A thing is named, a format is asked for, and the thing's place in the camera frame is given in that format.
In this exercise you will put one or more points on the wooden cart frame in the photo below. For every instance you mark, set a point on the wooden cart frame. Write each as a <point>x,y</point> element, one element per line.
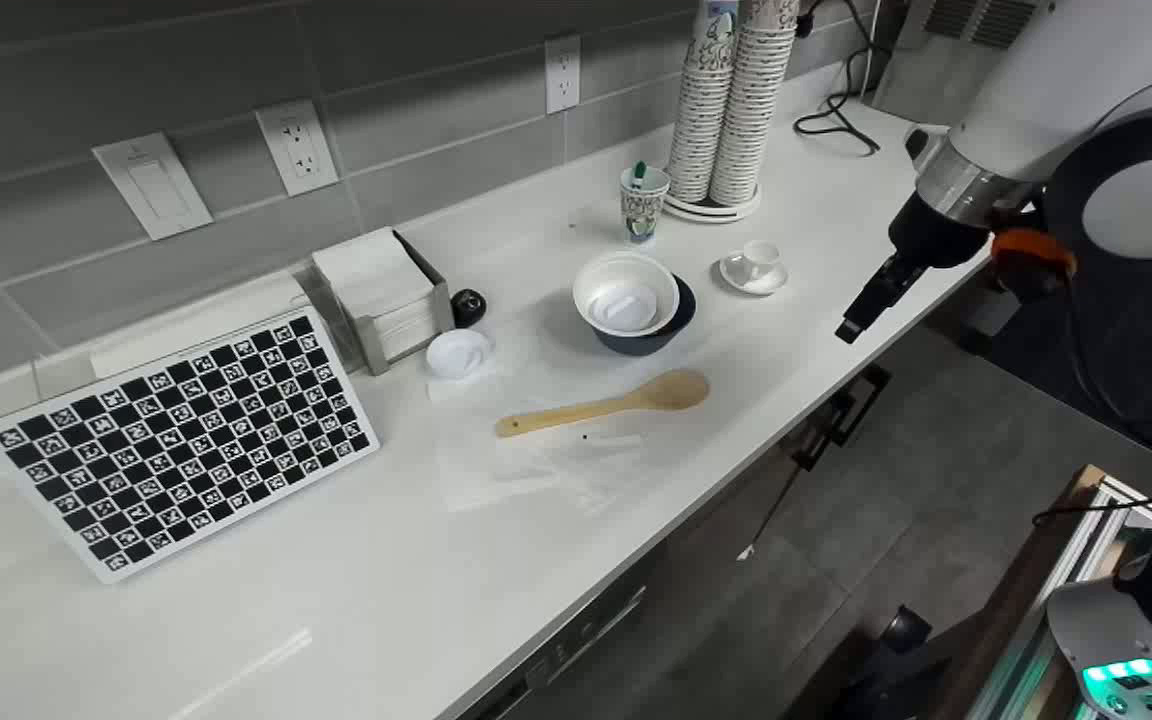
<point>1017,586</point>

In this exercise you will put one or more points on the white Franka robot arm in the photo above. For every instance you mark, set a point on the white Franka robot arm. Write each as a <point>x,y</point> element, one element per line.
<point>1096,65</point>

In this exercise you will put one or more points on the wooden spoon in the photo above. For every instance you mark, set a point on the wooden spoon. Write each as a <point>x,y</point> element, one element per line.
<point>668,391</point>

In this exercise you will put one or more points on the white bowl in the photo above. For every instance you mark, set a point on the white bowl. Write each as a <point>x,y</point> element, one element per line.
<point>626,294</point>

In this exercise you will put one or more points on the small white cup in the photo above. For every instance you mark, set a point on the small white cup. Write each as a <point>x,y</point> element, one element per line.
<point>759,258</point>

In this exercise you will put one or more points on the white wall switch plate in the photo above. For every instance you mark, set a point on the white wall switch plate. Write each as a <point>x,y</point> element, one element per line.
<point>154,184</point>

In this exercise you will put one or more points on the small black round object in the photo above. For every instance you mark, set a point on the small black round object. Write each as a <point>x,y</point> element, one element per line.
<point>469,305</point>

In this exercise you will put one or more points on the grey robot base with lights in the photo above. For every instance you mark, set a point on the grey robot base with lights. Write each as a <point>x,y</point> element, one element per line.
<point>1139,641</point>

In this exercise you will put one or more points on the white napkin dispenser box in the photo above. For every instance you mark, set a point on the white napkin dispenser box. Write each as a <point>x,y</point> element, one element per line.
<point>376,286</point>

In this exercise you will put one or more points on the white wall power outlet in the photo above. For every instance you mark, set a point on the white wall power outlet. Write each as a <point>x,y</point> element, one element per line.
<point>296,145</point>
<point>563,74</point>

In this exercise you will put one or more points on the black white checkerboard calibration board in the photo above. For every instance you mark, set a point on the black white checkerboard calibration board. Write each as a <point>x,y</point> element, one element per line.
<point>176,440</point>

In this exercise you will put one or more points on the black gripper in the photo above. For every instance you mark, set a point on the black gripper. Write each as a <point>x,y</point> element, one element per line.
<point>937,233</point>

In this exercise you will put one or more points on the small white saucer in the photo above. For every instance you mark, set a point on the small white saucer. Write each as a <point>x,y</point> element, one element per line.
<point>749,281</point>

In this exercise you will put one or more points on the small clear cup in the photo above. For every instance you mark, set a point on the small clear cup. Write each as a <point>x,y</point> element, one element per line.
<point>458,353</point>

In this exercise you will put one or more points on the dark blue bowl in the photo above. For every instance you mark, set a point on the dark blue bowl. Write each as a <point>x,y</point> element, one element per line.
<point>674,329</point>

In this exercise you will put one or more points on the white round cup tray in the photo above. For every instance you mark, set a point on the white round cup tray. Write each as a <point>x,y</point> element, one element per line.
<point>709,208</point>

